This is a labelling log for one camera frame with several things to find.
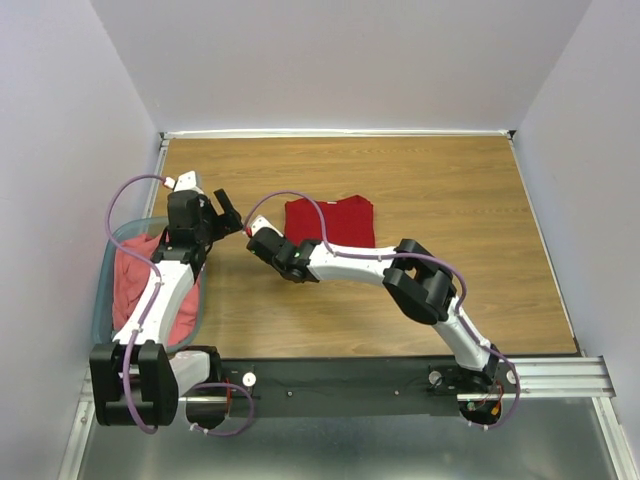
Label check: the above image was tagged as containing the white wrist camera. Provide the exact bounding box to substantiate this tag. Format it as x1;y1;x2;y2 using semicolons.
163;170;204;198
244;215;280;238

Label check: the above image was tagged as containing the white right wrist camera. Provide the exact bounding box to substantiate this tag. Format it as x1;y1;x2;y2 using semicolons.
244;215;280;238

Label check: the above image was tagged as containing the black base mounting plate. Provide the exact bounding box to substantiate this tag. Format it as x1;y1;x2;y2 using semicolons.
179;352;521;431

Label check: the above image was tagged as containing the clear blue plastic bin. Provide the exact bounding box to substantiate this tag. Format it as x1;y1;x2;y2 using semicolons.
91;217;206;353

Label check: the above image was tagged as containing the pink t-shirt in bin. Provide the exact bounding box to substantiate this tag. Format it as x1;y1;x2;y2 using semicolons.
112;233;201;347

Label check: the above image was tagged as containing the dark red t-shirt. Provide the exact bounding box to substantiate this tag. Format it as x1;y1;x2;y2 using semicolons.
285;195;376;248

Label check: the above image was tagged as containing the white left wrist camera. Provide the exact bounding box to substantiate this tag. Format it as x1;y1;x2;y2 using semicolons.
163;170;204;198

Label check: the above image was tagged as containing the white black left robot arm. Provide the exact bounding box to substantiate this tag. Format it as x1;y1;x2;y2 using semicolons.
89;189;242;433

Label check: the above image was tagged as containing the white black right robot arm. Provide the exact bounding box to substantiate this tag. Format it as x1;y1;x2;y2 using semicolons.
247;217;498;392

